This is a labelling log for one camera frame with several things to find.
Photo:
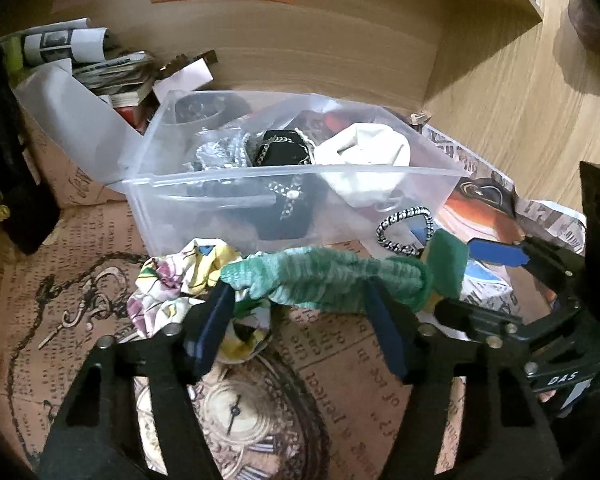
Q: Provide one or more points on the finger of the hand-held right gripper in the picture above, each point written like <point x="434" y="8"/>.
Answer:
<point x="495" y="252"/>
<point x="480" y="317"/>

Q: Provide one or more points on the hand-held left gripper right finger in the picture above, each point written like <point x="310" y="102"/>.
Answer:
<point x="386" y="332"/>

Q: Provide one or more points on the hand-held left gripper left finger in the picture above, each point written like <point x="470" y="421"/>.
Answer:
<point x="214" y="322"/>

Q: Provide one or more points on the green velvet scrunchie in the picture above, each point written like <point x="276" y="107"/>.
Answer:
<point x="447" y="260"/>

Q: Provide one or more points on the green knit scrunchie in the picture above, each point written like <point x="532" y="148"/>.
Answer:
<point x="320" y="275"/>

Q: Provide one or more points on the clear plastic storage bin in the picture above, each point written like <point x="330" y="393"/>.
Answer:
<point x="220" y="200"/>

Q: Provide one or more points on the floral fabric scrunchie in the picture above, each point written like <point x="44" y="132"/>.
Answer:
<point x="165" y="285"/>

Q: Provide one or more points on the newspaper print table mat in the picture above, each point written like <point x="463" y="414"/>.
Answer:
<point x="330" y="360"/>

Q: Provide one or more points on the black hair bow with bead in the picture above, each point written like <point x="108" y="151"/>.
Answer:
<point x="300" y="220"/>

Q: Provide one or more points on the small metal hair clip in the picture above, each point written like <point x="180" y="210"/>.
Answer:
<point x="419" y="117"/>

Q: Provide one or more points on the white fabric scrunchie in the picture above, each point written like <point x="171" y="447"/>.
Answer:
<point x="365" y="150"/>

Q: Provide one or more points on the silver patterned scrunchie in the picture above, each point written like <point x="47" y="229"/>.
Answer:
<point x="220" y="152"/>

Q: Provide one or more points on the red orange hair accessory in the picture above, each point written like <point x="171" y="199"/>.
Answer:
<point x="330" y="121"/>

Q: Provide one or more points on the wooden shelf panel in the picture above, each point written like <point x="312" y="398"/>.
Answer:
<point x="480" y="40"/>

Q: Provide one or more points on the white card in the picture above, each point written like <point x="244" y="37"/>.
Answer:
<point x="185" y="77"/>

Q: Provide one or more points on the brown rounded object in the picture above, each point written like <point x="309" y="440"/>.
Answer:
<point x="590" y="22"/>

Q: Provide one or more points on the black box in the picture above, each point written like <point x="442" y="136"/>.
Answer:
<point x="10" y="160"/>

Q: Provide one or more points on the stack of magazines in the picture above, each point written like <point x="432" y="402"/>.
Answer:
<point x="115" y="77"/>

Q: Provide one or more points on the rolled newspaper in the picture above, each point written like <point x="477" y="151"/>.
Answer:
<point x="60" y="40"/>

